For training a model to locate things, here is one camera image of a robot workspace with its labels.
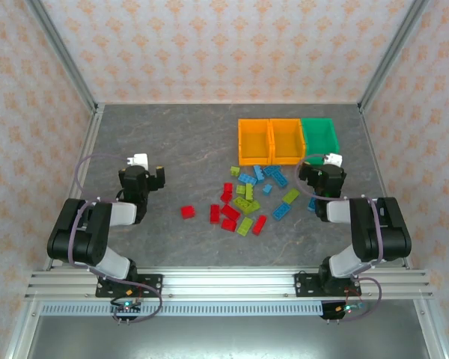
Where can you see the long lime green lego brick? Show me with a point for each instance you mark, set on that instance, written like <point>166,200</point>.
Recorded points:
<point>241,202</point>
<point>253,208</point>
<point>245,226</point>
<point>291,196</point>

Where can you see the long blue lego brick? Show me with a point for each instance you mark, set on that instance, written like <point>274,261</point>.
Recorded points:
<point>281,211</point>
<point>279,178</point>
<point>271,170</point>
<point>247,178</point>
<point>259,174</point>

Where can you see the small red lego brick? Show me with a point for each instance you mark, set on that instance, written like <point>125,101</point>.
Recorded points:
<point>228,187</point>
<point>226,197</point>
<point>188,212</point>

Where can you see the long red lego brick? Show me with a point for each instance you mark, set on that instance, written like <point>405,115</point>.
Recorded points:
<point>259,225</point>
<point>230,211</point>

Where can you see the small lime green lego brick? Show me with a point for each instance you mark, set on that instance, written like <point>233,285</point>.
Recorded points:
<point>234,171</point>
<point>241,189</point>

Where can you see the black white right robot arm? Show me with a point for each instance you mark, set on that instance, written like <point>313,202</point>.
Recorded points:
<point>381,232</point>

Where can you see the orange plastic bin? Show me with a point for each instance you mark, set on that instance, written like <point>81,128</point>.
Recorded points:
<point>254,144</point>
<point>287,144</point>

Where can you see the green plastic bin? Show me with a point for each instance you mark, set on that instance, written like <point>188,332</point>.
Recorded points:
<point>320,138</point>

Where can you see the red curved lego brick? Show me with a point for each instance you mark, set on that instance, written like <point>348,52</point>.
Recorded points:
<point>228,224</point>

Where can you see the controller board with LED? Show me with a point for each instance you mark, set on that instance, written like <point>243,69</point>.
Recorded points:
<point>348,308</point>
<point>126,306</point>

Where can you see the grey metal shelf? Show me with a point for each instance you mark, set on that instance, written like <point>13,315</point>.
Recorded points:
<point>224,336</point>

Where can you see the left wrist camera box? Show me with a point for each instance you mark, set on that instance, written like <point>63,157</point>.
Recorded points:
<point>140,161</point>

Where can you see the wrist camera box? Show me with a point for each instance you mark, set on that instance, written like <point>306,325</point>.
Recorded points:
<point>140,161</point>
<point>335,159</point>

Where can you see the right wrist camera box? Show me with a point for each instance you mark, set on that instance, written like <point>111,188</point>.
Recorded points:
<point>335,159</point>

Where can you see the aluminium side rail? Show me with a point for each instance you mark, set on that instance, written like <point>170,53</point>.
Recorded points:
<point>369,131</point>
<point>93,131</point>

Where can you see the wide aluminium base rail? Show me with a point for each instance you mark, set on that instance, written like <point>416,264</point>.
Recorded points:
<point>228,284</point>

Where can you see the aluminium frame post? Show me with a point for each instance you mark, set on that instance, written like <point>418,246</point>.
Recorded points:
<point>63,56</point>
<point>393,56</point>

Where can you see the aluminium lower frame rail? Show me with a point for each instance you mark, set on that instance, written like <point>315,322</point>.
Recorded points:
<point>432,333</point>
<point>20,333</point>

